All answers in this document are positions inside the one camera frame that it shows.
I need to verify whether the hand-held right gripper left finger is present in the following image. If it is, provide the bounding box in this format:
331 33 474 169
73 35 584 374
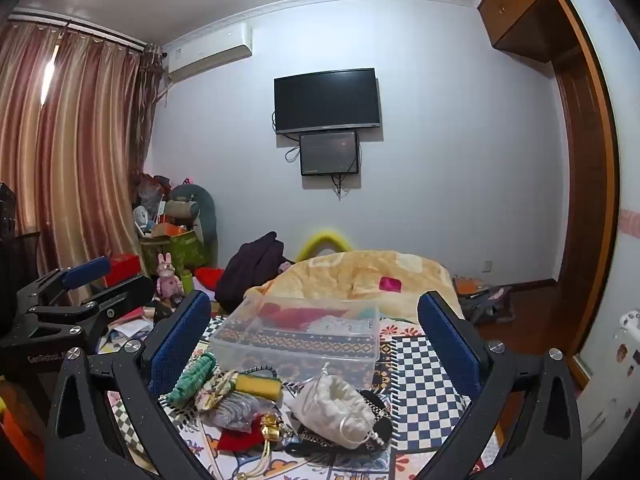
46 290 213 480

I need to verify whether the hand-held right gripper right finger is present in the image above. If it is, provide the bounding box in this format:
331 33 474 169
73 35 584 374
417 290 583 480

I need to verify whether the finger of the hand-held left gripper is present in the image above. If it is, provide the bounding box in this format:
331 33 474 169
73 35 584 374
27 276 156 356
15 256 112 311

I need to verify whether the green knitted item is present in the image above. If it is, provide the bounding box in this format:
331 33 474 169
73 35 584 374
166 352 217 407

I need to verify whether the floral fabric pouch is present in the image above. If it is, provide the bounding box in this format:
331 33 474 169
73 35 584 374
195 370 241 413

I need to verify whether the silver glitter pouch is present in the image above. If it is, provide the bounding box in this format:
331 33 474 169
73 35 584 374
212 392 266 433

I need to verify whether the yellow and green sponge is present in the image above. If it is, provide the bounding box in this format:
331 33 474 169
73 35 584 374
235 372 284 403

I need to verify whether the red fabric pouch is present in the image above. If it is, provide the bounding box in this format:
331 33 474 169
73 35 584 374
216 417 271 453

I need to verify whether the clear plastic storage box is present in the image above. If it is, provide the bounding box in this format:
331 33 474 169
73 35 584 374
209 296 381 391

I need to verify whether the gold tassel ornament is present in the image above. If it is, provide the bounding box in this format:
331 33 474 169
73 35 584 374
255 412 287 476

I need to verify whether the white drawstring pouch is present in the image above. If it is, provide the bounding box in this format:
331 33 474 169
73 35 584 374
289 362 378 450

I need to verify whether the red box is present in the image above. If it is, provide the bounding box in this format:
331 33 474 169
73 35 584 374
102 254 141 286

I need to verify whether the pile of papers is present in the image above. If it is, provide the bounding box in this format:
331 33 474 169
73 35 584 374
97 305 157 356

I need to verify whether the pink rabbit toy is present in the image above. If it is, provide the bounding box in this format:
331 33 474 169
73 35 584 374
155 253 183 302

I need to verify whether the patterned bed sheet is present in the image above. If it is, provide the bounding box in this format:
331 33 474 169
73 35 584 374
107 310 503 480

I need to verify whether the grey bag with orange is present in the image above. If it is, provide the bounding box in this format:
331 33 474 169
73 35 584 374
456 276 516 323

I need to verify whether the green shopping bag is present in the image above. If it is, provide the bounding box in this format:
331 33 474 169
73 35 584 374
140 230 211 276

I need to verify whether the red cushion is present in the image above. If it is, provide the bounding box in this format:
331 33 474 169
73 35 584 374
195 266 226 291

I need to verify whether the person's orange clothing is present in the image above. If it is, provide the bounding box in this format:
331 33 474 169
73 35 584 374
0 385 51 480

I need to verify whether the pile of household clutter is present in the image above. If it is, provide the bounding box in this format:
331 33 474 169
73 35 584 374
132 172 173 238

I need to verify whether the dark purple jacket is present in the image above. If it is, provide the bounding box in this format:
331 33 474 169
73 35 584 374
216 231 286 313

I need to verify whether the magenta cloth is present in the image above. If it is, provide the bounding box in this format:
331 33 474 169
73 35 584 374
260 305 321 332

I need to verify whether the grey shark plush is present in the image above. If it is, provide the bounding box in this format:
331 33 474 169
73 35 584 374
165 183 218 266

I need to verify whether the white lace item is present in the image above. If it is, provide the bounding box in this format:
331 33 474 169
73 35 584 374
307 315 351 334

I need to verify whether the striped pink curtain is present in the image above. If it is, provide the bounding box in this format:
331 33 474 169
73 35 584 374
0 20 166 291

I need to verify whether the yellow plush blanket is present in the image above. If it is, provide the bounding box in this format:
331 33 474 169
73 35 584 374
243 250 466 326

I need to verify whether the brown wooden door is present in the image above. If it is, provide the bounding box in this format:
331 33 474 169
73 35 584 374
552 45 617 356

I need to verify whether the white sliding wardrobe door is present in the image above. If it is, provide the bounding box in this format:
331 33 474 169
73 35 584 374
565 0 640 461

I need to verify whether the white air conditioner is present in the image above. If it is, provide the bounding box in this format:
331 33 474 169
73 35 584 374
162 24 253 83

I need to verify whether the wooden overhead cabinet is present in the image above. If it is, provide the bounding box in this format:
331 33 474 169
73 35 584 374
477 0 586 63

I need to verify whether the yellow foam ring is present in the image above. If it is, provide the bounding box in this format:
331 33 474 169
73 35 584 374
296 230 356 263

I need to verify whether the small black wall monitor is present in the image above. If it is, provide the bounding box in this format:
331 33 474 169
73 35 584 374
299 130 361 177

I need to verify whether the white curtain rail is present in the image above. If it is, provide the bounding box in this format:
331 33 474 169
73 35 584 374
10 7 151 53

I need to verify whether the large black wall television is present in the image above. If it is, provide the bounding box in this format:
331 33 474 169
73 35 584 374
274 68 382 135

